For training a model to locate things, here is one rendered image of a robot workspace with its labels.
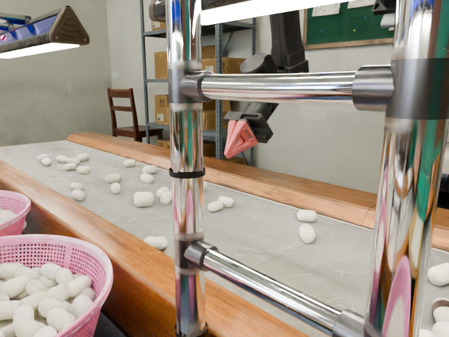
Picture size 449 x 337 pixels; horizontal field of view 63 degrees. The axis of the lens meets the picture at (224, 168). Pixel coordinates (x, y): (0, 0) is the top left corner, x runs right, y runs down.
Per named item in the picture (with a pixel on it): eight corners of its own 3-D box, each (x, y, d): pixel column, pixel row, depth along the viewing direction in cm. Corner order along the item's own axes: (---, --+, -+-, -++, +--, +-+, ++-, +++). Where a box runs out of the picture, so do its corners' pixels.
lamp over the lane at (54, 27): (9, 58, 121) (7, 35, 119) (91, 44, 77) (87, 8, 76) (-19, 57, 116) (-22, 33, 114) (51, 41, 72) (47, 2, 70)
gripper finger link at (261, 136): (234, 148, 72) (258, 114, 75) (210, 144, 77) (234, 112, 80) (250, 170, 76) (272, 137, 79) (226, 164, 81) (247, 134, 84)
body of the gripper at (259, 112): (257, 120, 74) (274, 94, 77) (222, 116, 82) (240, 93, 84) (270, 141, 78) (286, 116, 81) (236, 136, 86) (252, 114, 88)
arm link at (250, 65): (311, 81, 83) (286, 74, 89) (296, 38, 75) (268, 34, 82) (276, 116, 81) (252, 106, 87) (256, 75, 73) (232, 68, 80)
